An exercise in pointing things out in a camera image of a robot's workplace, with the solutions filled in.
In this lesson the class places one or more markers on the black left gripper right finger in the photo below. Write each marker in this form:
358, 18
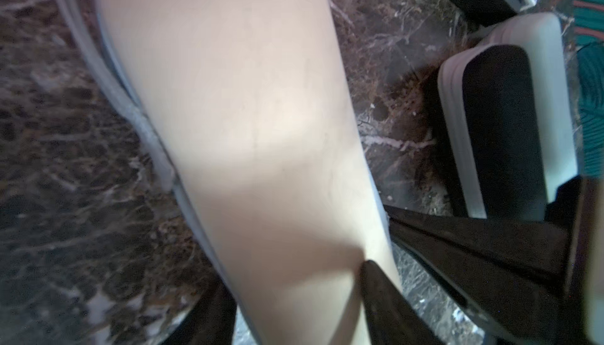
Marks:
389, 317

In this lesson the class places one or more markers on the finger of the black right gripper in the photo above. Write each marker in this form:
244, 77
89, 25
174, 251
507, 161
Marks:
505, 275

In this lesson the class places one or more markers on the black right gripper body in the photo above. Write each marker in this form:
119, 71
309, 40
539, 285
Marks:
578, 209

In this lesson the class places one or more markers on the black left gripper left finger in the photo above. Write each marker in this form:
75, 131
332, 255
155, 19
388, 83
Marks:
211, 321

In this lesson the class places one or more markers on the black zippered umbrella case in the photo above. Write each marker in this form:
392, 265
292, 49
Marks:
487, 101

